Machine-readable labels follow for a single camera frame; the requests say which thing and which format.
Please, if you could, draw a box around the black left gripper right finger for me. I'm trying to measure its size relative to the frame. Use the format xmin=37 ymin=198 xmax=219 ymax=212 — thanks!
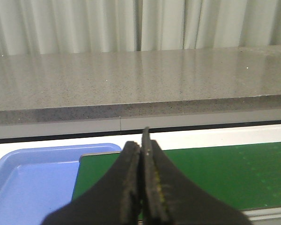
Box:
xmin=141 ymin=127 xmax=251 ymax=225

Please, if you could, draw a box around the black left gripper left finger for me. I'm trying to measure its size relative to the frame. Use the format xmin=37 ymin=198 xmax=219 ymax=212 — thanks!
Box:
xmin=42 ymin=141 xmax=141 ymax=225

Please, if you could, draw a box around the green conveyor belt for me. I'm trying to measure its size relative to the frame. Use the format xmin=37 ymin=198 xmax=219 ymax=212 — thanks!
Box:
xmin=71 ymin=141 xmax=281 ymax=210

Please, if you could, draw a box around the blue plastic tray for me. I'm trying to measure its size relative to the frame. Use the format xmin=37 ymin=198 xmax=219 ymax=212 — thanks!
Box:
xmin=0 ymin=143 xmax=121 ymax=225

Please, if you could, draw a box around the grey stone counter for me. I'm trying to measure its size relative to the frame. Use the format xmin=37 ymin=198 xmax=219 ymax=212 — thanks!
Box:
xmin=0 ymin=45 xmax=281 ymax=142

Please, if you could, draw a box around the white pleated curtain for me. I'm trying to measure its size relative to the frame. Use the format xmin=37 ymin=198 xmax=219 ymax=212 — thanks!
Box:
xmin=0 ymin=0 xmax=281 ymax=56

